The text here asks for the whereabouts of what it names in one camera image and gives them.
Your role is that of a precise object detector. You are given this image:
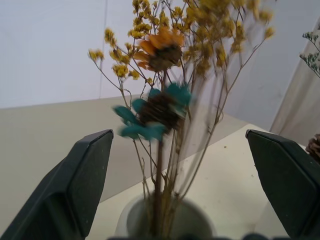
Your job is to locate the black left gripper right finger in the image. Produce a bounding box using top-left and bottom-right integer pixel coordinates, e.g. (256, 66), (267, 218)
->
(245, 129), (320, 239)

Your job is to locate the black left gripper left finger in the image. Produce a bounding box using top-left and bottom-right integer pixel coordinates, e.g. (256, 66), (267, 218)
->
(0, 129), (115, 240)

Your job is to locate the yellow dried flower bouquet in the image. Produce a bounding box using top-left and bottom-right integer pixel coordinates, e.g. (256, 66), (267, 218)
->
(87, 0), (276, 237)

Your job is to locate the pale green dried flower bouquet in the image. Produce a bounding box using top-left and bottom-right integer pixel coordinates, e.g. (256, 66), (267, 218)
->
(299, 29), (320, 166)

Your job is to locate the white ceramic vase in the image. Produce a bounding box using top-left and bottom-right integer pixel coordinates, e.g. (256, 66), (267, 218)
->
(118, 193), (216, 238)

